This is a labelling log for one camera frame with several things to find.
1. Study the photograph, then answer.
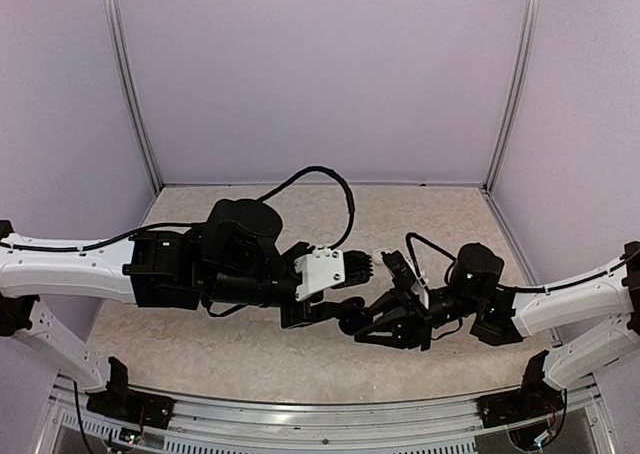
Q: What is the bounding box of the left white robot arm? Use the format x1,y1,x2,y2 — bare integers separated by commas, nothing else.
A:
1,199,373,419

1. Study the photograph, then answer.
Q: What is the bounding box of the front aluminium rail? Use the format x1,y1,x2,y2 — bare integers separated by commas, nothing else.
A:
34,386,616,454

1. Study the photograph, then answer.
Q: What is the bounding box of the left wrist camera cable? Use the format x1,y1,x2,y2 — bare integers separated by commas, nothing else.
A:
257,165,355,249

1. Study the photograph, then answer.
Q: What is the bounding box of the black round charging case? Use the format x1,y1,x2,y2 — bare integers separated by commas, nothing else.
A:
338,310,372,336

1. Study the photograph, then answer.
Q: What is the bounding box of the white earbud charging case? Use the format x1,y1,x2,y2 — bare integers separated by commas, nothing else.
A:
371,250,388,265

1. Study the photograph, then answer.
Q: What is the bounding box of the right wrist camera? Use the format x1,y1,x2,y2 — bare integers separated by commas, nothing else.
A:
381,250,429,314

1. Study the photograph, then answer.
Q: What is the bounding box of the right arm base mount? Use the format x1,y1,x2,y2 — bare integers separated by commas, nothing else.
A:
477,350,566,428

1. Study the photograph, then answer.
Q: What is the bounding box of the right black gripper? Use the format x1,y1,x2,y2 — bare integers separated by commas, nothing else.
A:
349,284,482,353

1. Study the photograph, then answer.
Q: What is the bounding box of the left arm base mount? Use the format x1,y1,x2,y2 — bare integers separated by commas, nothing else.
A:
86,356,175,430

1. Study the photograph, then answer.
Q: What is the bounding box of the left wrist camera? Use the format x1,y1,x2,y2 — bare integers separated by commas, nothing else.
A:
294,246,374,302

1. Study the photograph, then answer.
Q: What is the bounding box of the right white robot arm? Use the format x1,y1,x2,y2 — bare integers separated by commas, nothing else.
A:
349,241,639,418

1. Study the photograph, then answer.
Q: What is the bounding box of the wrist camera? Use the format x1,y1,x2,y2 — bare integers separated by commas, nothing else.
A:
381,250,429,314
294,246,374,302

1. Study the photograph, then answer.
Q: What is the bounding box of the right aluminium frame post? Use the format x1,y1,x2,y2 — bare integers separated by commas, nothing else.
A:
483,0,541,197

